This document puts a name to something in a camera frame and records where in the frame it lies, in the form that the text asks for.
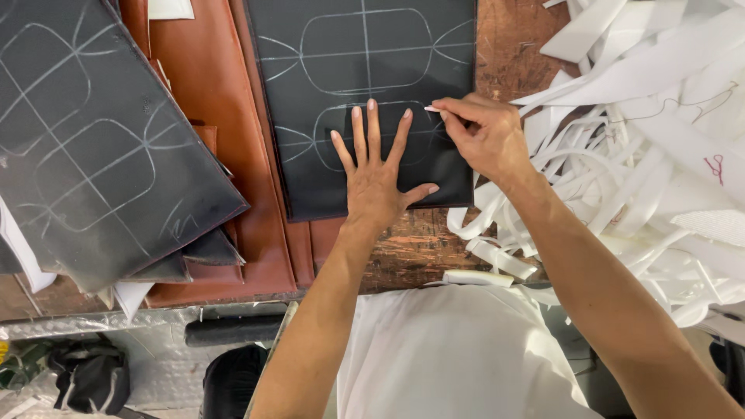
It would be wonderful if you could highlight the person's left hand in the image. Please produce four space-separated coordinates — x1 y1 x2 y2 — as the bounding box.
330 98 441 228

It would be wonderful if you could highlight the person's right hand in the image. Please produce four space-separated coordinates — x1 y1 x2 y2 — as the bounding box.
431 92 534 189

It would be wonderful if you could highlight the narrow brown leather panel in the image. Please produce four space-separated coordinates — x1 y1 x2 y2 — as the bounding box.
229 0 350 290

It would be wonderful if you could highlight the short white foam strip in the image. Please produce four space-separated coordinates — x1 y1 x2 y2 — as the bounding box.
441 269 516 289

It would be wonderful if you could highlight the heap of white foam strips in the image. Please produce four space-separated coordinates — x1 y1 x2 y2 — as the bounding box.
445 0 745 329

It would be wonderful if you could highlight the wide brown leather panel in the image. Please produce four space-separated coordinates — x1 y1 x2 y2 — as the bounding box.
119 0 299 310

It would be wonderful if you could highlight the person's white shirt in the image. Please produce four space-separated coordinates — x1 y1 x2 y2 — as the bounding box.
336 283 604 419

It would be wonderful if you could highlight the dark thread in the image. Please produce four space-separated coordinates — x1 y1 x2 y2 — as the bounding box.
608 80 740 125

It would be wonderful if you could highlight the black cylinder roll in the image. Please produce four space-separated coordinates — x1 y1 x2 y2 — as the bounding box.
184 314 287 349

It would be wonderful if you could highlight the black rounded stool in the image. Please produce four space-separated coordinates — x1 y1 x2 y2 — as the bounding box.
199 345 270 419

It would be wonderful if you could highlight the white paper sheet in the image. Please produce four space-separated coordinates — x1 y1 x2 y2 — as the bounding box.
112 282 156 322
0 197 58 294

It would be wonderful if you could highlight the white foam piece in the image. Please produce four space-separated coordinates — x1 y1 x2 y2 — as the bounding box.
147 0 196 22

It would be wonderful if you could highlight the large black leather panel, chalk-marked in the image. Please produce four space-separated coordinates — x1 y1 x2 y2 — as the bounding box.
0 0 251 293

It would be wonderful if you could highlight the silver embossed metal sheet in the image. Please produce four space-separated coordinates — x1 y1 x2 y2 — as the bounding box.
0 301 292 419

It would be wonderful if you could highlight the black object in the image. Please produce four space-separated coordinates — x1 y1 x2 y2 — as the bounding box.
708 339 745 411

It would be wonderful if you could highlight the green and yellow object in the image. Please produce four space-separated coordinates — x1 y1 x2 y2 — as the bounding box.
0 340 54 392

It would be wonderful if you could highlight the black bag with white straps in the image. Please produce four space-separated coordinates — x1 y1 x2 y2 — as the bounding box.
47 339 132 416

